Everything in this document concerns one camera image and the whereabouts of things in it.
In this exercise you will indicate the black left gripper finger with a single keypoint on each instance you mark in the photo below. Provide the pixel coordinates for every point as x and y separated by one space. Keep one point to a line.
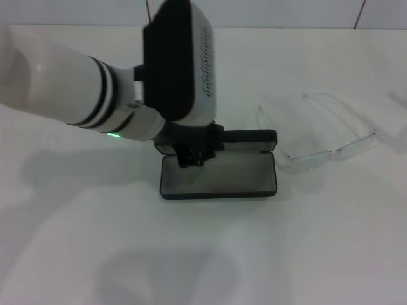
187 161
206 158

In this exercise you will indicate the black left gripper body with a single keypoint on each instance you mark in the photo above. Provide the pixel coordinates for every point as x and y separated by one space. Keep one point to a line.
190 138

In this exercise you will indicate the black glasses case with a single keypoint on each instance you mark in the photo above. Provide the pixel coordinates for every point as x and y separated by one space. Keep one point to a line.
222 178

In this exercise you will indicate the clear white glasses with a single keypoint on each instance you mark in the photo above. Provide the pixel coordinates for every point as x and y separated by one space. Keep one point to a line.
300 163

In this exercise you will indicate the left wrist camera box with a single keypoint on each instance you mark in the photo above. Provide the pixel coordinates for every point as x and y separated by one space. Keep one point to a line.
171 63

